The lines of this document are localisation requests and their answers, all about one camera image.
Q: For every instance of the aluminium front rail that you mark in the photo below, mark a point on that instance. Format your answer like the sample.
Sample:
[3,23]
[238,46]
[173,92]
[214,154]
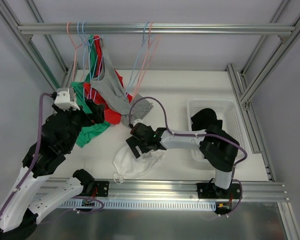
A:
[186,190]

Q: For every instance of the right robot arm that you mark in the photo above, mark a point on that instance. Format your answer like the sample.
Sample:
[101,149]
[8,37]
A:
[218,148]

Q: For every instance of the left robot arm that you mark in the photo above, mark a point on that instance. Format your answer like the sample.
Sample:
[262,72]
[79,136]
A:
[20,214]

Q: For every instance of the black tank top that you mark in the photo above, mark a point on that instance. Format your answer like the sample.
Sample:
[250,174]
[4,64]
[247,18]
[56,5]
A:
[204,118]

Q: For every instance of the white tank top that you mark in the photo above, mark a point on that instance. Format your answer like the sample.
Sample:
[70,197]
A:
[129,167]

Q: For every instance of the pink hanger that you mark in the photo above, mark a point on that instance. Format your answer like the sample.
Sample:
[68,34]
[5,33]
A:
[75,47]
[152,44]

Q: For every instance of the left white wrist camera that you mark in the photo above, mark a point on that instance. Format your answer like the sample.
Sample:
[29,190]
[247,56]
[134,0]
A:
[66,99]

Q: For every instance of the aluminium frame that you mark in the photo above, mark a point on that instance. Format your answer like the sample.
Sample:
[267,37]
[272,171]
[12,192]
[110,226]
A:
[21,81]

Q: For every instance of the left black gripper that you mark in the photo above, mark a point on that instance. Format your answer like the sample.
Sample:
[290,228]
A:
[87,113]

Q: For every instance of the red tank top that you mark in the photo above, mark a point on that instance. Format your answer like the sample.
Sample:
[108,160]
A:
[108,89]

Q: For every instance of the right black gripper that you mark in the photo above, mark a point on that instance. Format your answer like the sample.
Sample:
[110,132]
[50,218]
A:
[135,144]

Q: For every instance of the aluminium hanging rail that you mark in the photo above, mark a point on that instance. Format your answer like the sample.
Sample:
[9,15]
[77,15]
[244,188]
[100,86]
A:
[156,28]

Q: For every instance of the white slotted cable duct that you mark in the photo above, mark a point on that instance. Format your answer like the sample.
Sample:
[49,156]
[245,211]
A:
[119,204]

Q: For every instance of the white plastic basket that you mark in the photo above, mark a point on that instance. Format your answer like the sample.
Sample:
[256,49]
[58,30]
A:
[225,110]

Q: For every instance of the grey tank top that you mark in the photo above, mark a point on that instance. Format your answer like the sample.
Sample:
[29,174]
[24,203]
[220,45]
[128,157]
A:
[139,107]

